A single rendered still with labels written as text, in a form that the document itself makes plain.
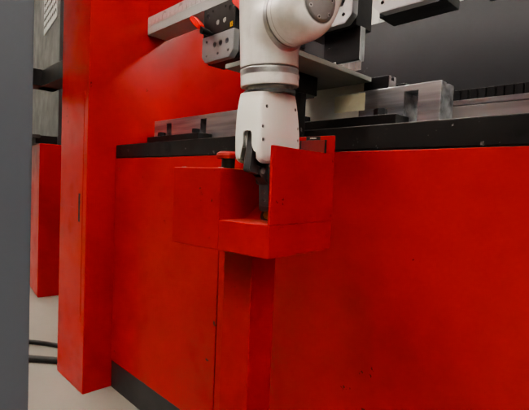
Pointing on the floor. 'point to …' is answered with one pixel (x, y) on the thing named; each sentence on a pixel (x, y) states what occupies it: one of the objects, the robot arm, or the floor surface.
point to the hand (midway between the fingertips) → (270, 198)
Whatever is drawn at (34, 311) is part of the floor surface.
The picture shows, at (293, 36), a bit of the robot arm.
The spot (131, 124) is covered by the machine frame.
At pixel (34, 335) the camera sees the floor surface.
